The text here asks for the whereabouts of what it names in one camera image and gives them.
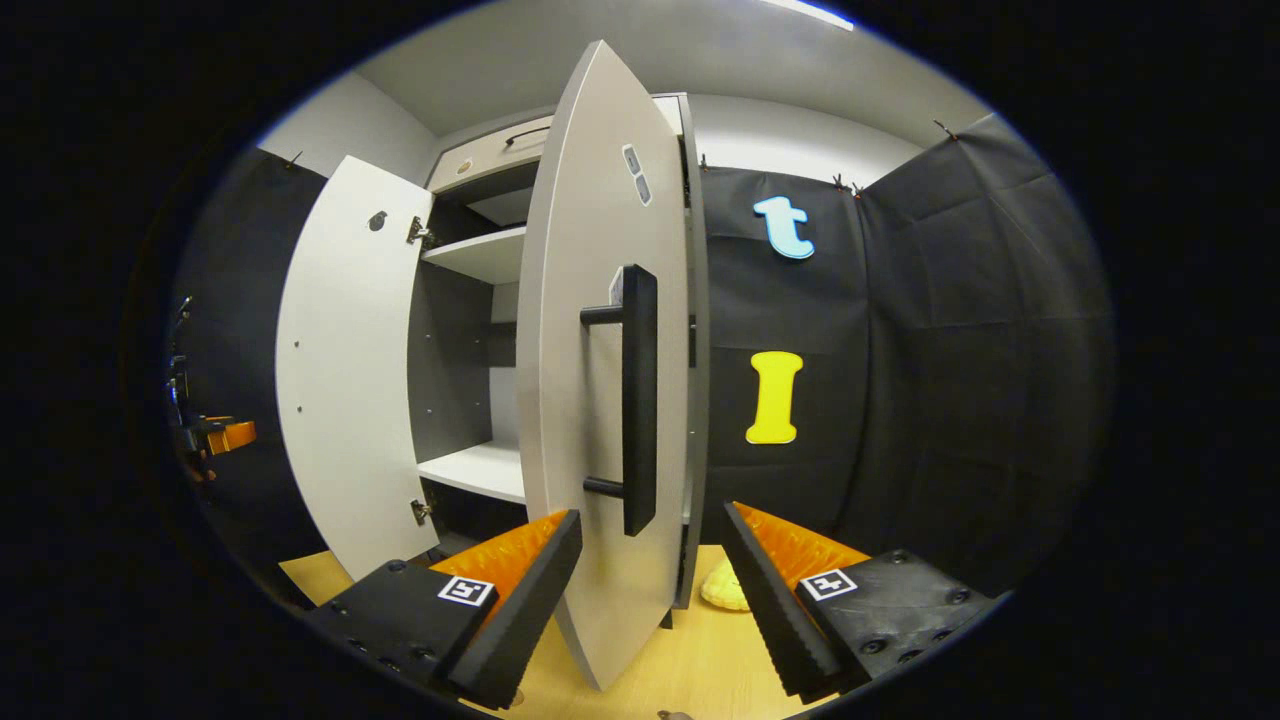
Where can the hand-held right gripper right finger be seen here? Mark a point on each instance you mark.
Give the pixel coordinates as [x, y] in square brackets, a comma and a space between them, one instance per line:
[775, 610]

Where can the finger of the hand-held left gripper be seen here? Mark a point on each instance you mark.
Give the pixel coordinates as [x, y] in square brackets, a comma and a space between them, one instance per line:
[232, 437]

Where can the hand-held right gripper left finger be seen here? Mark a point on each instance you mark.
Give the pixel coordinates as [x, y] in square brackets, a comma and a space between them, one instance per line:
[520, 620]

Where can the white cabinet door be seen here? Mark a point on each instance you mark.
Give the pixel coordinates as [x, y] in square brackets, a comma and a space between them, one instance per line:
[580, 300]
[350, 380]

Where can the metal door hinge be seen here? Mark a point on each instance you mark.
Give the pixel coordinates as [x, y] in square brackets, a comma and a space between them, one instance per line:
[422, 511]
[420, 232]

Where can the white and grey cabinet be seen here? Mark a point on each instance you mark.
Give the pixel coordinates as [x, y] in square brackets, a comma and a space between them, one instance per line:
[470, 255]

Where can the beige cabinet drawer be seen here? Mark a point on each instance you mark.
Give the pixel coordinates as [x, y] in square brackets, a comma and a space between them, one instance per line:
[480, 155]

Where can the pale yellow scalloped object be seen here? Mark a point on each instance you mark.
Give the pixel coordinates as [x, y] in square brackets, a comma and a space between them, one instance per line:
[722, 590]

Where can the black backdrop cloth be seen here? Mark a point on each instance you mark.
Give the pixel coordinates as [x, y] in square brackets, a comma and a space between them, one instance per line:
[240, 250]
[950, 350]

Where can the black cloth clip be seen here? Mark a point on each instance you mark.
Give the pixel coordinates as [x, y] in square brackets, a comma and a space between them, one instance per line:
[945, 130]
[847, 185]

